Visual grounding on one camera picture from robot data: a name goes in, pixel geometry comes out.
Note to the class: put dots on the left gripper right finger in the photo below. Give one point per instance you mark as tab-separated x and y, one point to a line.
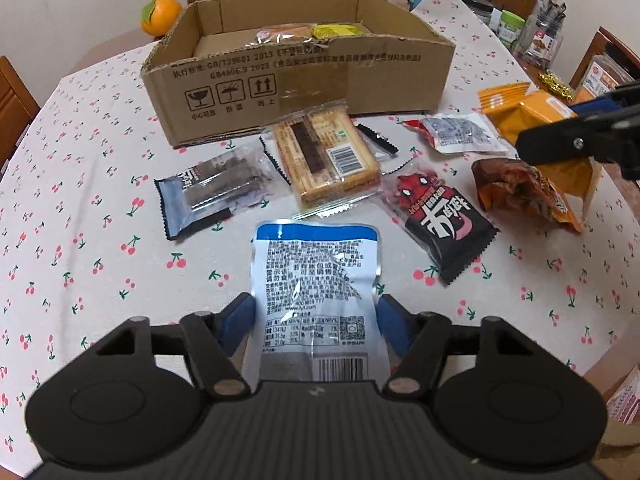
419	341

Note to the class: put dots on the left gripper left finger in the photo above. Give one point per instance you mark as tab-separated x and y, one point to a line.
211	339

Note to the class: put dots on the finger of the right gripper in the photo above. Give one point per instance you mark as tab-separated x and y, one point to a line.
557	142
608	102

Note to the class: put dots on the orange snack packets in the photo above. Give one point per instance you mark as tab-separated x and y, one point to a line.
536	124

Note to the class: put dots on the brown orange snack packet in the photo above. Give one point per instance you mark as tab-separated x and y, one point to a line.
512	185

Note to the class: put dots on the white blue foil pouch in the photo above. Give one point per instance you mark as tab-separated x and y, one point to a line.
315	319

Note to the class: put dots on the black red squid snack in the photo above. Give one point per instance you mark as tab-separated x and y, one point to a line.
437	216

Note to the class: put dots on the white red snack packet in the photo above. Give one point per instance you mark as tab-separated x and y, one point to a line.
458	133

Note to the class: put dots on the dark blue clear snack pack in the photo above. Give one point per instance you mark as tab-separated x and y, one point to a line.
220	187

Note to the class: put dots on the wafer biscuit pack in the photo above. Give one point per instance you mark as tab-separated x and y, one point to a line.
324	155

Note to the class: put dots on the small black red snack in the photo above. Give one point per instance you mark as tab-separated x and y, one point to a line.
378	140

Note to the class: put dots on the yellow blue snack bag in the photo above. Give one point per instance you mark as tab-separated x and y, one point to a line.
335	30

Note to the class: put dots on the round pastry pink pack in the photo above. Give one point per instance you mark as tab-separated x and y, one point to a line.
285	34

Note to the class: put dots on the clear jar with sachets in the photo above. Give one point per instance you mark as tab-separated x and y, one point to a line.
542	34

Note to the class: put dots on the green lid jar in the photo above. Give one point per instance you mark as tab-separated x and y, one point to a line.
509	28

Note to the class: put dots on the cherry print tablecloth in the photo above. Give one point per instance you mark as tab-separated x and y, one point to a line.
83	248

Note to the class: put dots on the cardboard box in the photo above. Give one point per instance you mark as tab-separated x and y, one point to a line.
208	80

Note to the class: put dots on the wooden chair at left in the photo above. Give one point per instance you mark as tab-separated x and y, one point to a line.
18	109

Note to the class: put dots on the orange with leaf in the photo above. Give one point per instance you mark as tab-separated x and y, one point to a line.
158	16

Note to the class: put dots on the gold chain trinket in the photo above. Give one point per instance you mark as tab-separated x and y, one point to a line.
552	83

